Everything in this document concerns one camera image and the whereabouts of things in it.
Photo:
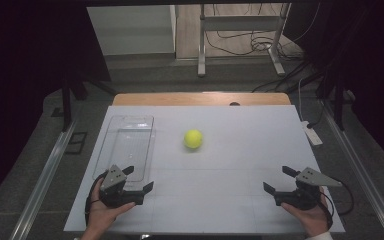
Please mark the black floor frame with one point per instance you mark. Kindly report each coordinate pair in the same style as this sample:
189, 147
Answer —
76, 142

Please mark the white power strip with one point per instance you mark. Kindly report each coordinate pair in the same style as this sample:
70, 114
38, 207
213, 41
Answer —
312, 135

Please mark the yellow tennis ball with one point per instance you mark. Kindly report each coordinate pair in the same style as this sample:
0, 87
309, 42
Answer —
193, 138

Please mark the dark curtain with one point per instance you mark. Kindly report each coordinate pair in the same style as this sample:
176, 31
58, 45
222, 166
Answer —
373, 66
20, 83

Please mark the black stand leg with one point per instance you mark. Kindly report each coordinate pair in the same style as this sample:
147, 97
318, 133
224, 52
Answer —
67, 103
339, 106

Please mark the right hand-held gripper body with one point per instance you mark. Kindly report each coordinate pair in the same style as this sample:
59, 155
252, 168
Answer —
308, 190

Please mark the white cabinet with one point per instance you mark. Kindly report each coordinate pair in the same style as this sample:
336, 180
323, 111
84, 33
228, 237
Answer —
133, 30

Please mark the person's right hand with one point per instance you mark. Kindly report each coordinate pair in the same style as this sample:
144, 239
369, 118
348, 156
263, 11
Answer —
313, 220

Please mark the person's left hand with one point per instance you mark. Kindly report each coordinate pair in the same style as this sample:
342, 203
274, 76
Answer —
101, 216

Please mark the clear plastic tray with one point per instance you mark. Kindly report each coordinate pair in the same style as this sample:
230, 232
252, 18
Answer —
130, 143

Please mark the aluminium floor rail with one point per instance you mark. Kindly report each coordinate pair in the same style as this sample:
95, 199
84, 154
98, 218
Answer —
43, 180
363, 173

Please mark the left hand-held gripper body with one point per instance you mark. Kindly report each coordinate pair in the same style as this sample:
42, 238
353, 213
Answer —
113, 181

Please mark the person's white right sleeve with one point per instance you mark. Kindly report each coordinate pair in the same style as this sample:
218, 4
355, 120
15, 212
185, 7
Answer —
321, 236

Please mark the wooden table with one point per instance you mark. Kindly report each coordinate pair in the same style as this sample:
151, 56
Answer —
196, 99

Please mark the grey metal stand frame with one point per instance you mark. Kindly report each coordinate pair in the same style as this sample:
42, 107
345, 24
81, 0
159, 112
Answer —
240, 23

